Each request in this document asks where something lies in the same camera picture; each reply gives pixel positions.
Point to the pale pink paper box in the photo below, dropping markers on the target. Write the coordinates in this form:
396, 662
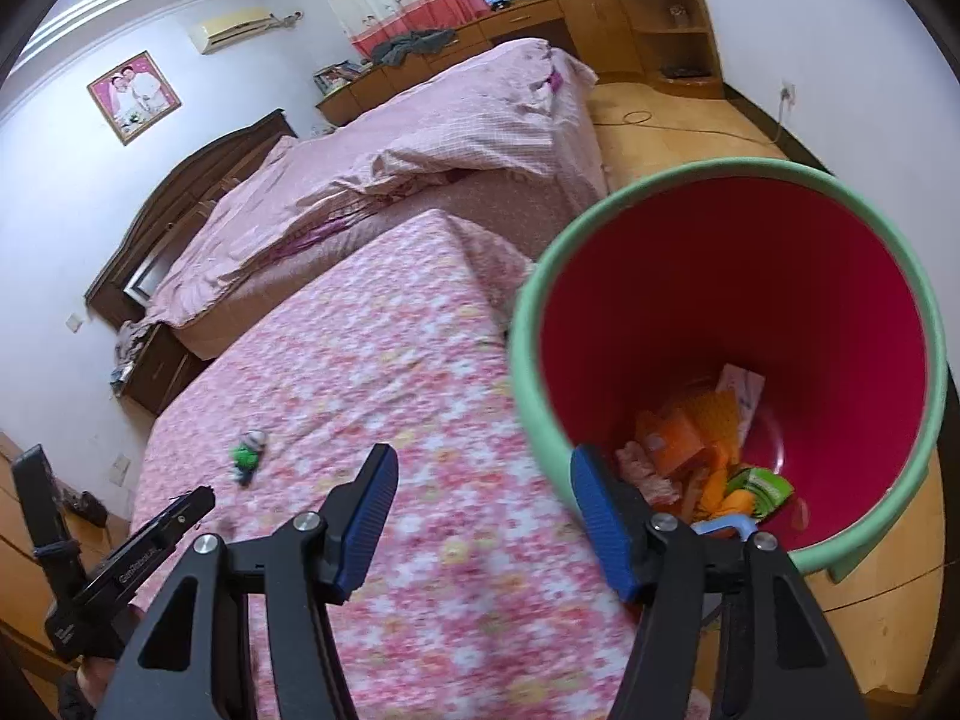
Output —
742, 390

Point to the stack of books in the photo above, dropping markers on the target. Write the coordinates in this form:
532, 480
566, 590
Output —
337, 75

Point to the small green toy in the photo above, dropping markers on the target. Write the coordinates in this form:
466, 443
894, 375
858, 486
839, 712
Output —
246, 456

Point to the long wooden cabinet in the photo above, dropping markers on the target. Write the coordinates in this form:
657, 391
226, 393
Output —
525, 19

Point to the white wall switch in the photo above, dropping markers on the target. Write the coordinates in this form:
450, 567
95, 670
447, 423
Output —
73, 322

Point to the pile of pale clothes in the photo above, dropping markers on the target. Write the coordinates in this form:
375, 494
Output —
131, 337

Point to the framed wedding photo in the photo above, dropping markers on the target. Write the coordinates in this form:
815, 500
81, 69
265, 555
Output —
135, 94

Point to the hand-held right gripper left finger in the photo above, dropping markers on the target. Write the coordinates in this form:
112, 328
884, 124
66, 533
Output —
367, 517

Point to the green plastic bin red inside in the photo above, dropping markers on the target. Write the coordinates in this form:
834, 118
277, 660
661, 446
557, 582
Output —
750, 277

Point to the drinking glass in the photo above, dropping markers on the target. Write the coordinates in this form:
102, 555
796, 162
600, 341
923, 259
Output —
679, 15

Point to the blue plastic piece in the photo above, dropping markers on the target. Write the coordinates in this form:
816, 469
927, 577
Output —
724, 525

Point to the black flat device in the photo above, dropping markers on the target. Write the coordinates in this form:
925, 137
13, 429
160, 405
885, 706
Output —
684, 73

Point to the mauve bed mattress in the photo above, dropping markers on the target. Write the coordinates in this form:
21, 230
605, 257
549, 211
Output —
465, 195

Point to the grey clothes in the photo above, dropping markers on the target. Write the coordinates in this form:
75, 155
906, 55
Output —
412, 45

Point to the green snack packet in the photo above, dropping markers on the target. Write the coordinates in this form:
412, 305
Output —
765, 491

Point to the yellow foam fruit net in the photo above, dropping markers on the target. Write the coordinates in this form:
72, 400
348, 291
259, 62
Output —
716, 412

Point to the person's left hand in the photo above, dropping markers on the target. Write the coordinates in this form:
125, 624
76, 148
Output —
86, 686

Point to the orange cardboard box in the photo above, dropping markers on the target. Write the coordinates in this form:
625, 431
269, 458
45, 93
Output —
671, 446

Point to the black power strip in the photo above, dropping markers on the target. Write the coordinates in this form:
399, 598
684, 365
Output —
86, 508

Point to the clear plastic wrapper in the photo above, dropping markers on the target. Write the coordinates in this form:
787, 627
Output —
645, 472

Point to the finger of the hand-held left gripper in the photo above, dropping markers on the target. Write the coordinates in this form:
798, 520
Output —
184, 514

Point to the small white blue clutter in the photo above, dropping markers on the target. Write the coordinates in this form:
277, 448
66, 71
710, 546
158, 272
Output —
120, 376

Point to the pink floral mattress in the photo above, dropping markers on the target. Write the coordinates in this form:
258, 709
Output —
337, 360

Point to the pink checked duvet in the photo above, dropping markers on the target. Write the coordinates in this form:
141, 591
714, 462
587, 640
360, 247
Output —
420, 127

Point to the low white wall socket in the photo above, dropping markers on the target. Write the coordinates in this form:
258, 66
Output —
120, 469

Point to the dark wooden nightstand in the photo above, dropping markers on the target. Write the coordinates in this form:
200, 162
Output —
169, 371

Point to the white air conditioner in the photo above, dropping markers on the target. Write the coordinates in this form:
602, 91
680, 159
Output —
229, 31

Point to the dark wooden headboard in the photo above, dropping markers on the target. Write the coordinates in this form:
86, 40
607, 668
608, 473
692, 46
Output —
187, 180

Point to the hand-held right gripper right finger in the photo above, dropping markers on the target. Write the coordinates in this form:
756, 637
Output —
600, 525

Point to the wooden open shelf unit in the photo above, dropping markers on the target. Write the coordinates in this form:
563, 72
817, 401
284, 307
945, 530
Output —
600, 15

